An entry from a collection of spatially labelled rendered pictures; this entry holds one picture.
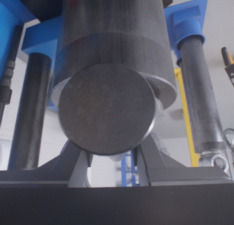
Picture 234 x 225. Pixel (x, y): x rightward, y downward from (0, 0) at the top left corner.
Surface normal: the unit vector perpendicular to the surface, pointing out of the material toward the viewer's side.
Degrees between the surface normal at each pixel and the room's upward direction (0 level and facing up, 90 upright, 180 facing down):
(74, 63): 90
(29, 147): 90
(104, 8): 90
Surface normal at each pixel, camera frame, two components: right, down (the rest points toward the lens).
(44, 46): 0.02, 0.94
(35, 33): -0.33, -0.31
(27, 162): 0.61, -0.28
